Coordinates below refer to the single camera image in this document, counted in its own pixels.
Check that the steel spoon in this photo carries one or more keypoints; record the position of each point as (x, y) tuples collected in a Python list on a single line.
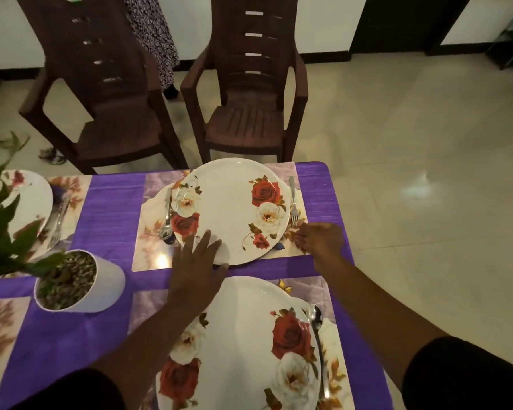
[(315, 313), (167, 232)]

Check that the person's black shirt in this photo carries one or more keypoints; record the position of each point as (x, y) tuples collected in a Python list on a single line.
[(466, 375)]

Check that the white rose print plate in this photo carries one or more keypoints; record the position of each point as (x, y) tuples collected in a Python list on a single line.
[(226, 209), (239, 337), (30, 200)]

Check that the grey patterned hanging cloth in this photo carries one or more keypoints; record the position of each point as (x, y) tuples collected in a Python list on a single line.
[(154, 34)]

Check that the purple printed paper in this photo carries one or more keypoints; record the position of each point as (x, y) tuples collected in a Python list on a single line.
[(52, 156)]

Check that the person's right hand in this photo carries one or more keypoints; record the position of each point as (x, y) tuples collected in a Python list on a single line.
[(322, 243)]

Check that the dark wooden door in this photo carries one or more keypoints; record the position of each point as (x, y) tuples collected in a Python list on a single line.
[(402, 21)]

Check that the brown plastic armchair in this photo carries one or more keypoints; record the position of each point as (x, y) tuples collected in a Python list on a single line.
[(119, 128), (243, 123)]

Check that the person's left hand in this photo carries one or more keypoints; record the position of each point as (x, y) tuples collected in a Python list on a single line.
[(194, 281)]

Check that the purple tablecloth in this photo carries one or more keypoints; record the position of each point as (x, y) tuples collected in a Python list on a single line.
[(111, 217)]

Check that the person's right forearm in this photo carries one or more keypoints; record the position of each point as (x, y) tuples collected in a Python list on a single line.
[(384, 320)]

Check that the green plant in white pot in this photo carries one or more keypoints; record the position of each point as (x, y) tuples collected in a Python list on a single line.
[(107, 286)]

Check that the floral print placemat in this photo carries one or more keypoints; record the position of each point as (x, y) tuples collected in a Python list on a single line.
[(79, 187), (316, 290), (149, 251), (4, 337)]

